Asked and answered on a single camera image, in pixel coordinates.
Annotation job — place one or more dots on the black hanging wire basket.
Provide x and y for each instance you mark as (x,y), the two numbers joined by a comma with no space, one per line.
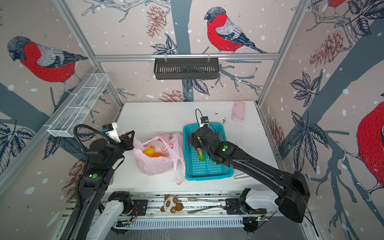
(186,69)

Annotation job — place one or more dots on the pink white tweezers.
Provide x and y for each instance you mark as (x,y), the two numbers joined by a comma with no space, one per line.
(241,176)

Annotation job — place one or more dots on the brown white plush toy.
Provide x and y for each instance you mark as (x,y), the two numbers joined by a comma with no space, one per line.
(171,205)

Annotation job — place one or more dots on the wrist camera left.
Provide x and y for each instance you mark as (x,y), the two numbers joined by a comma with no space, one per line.
(111,130)

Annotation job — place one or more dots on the metal tongs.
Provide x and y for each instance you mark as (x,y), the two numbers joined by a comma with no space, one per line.
(216,204)

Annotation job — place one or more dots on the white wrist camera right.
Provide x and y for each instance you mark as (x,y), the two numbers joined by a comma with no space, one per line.
(204,121)

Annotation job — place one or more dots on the teal plastic basket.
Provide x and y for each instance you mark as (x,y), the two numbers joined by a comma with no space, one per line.
(197,170)

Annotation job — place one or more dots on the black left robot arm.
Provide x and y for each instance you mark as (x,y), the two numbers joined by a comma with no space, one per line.
(94,181)

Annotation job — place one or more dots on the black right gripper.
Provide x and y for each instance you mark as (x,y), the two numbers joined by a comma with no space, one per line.
(195,139)

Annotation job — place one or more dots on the red dragon fruit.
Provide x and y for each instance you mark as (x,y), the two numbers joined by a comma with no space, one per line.
(200,154)

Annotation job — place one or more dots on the horizontal aluminium frame bar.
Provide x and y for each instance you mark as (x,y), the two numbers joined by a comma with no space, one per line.
(149,58)

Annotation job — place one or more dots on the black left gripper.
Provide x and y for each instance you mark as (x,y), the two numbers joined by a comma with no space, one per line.
(128,142)

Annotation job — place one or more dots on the white wire mesh shelf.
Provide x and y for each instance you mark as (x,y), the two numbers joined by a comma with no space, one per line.
(79,106)

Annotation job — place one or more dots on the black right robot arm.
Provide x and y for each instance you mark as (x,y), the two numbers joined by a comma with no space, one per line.
(292,189)

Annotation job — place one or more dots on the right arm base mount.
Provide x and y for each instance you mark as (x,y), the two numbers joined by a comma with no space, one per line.
(237,207)

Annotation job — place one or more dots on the pink plastic bag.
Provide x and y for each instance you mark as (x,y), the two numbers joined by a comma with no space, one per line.
(171,146)

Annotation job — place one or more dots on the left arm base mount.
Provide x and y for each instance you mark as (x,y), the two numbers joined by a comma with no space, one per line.
(135,208)

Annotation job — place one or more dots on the orange fruit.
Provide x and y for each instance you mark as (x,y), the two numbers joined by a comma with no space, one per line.
(152,153)

